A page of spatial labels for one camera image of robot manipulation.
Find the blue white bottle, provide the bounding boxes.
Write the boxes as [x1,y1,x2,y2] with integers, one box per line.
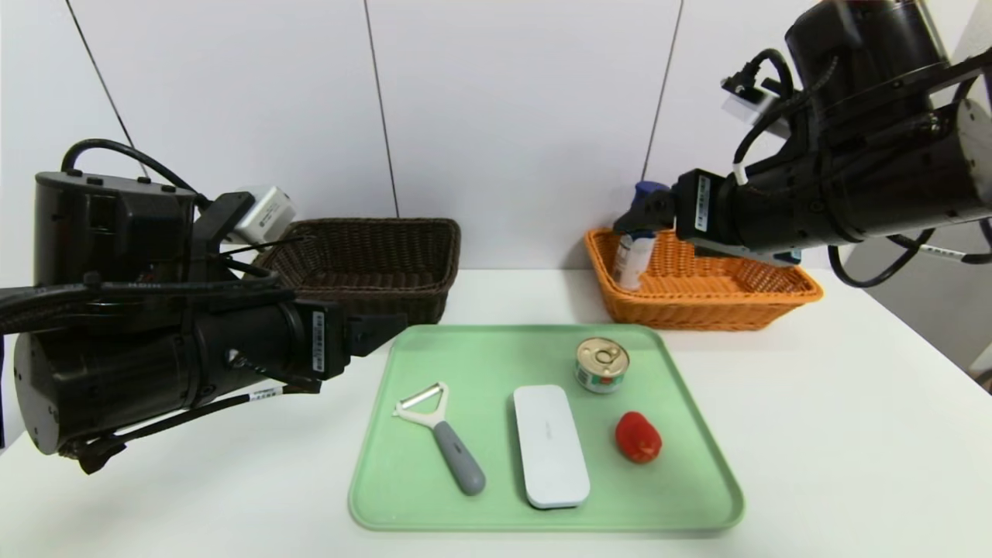
[612,181,672,292]

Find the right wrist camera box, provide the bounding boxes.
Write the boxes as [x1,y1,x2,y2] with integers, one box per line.
[721,71,793,126]

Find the light green plastic tray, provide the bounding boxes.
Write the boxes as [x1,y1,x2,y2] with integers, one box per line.
[349,324,746,533]

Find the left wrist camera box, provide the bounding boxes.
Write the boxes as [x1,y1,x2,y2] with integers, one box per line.
[235,186,298,246]

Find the labelled black left arm cable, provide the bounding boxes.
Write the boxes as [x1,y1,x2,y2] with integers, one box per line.
[77,380,322,475]

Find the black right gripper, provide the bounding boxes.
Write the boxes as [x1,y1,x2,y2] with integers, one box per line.
[612,168,801,260]

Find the orange wicker basket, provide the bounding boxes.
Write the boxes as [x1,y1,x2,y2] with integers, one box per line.
[585,227,825,332]

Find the white rectangular case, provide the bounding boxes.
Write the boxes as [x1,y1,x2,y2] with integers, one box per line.
[513,385,591,511]

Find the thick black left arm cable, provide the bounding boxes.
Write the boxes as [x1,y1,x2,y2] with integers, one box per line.
[60,138,204,208]

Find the small tin can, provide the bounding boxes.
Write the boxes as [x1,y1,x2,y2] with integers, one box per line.
[574,336,631,394]

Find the labelled black right arm cable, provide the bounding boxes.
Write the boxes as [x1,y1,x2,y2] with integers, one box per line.
[826,219,992,289]

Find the dark brown wicker basket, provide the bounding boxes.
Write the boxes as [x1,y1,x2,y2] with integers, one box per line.
[252,218,463,326]

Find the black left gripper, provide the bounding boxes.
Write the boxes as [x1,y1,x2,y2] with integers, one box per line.
[214,299,408,391]

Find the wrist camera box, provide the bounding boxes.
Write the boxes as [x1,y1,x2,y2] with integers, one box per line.
[235,186,298,246]
[721,71,793,126]

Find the labelled black arm cable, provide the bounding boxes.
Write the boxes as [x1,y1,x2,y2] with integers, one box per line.
[826,219,992,289]
[77,380,322,475]

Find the white peeler grey handle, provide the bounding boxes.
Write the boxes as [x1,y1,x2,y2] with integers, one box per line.
[393,381,487,497]

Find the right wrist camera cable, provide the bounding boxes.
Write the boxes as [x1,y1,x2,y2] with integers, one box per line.
[731,48,799,187]

